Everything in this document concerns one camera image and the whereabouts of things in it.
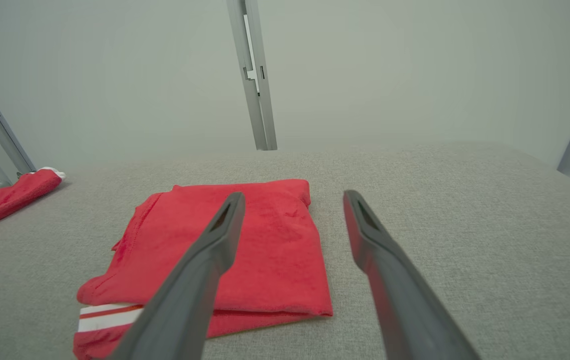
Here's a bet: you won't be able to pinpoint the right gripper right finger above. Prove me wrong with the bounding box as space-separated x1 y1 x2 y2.
343 189 481 360

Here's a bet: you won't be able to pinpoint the red shorts with white trim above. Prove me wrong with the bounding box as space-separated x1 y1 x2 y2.
0 167 66 236

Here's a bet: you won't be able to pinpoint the grey double partition post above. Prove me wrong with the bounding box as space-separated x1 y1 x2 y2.
226 0 278 151

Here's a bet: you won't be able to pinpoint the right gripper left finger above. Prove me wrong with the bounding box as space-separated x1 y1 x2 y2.
108 192 246 360

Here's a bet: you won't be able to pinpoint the red white basketball jersey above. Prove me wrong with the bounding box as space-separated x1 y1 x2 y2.
73 178 334 360

